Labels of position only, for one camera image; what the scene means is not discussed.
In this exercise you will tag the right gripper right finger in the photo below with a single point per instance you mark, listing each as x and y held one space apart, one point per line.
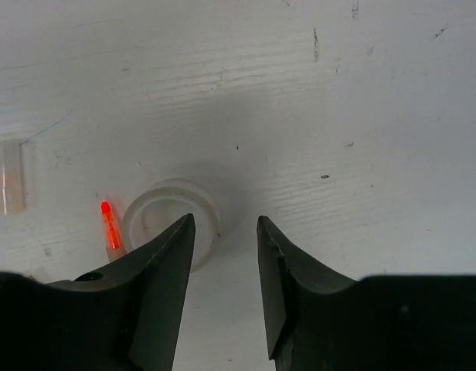
318 319

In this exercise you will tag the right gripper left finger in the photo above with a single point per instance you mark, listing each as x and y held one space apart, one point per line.
125 315

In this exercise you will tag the orange pen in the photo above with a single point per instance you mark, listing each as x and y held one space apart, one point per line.
114 244

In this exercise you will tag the clear tape roll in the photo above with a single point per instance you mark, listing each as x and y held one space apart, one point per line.
161 205

